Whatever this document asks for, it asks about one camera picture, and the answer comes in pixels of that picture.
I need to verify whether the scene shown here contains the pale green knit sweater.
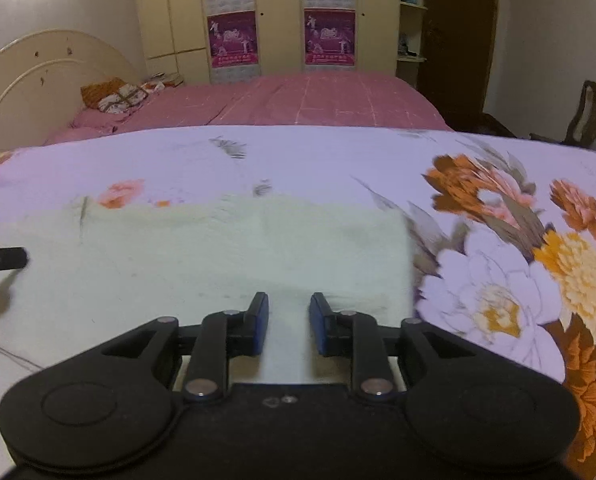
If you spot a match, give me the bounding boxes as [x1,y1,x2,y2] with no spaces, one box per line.
[0,196,413,474]

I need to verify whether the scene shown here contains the cream round headboard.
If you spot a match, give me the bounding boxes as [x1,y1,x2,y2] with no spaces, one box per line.
[0,30,141,151]

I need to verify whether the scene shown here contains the floral lilac bedsheet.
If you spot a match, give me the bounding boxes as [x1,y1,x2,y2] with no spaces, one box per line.
[0,126,596,479]

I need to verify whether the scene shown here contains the orange patterned pillow pile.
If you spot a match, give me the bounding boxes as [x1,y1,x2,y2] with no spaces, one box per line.
[80,74,184,114]

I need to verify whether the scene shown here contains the pink checked bed cover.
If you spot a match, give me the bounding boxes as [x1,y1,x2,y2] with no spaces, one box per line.
[44,70,450,145]

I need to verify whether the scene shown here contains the lower left pink poster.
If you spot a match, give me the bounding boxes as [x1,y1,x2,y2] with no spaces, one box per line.
[207,11,261,84]

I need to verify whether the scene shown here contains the lower right pink poster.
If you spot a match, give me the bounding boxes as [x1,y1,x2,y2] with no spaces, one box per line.
[303,9,356,68]

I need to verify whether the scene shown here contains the cream wardrobe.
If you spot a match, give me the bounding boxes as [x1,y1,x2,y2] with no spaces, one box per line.
[136,0,400,84]

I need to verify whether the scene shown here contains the dark wooden chair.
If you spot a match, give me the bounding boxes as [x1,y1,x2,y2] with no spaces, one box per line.
[530,80,596,152]

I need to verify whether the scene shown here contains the corner shelf unit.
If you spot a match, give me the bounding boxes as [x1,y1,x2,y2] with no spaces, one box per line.
[397,0,427,88]

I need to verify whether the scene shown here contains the dark wooden door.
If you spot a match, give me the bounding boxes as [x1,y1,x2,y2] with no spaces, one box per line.
[417,0,498,131]

